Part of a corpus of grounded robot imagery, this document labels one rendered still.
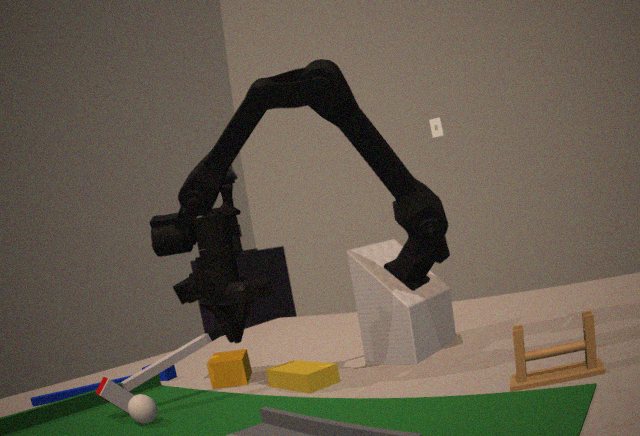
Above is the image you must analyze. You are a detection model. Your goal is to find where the beige ball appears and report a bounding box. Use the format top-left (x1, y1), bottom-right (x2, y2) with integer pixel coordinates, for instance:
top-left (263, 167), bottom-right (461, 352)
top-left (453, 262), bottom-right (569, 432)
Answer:
top-left (128, 394), bottom-right (158, 423)

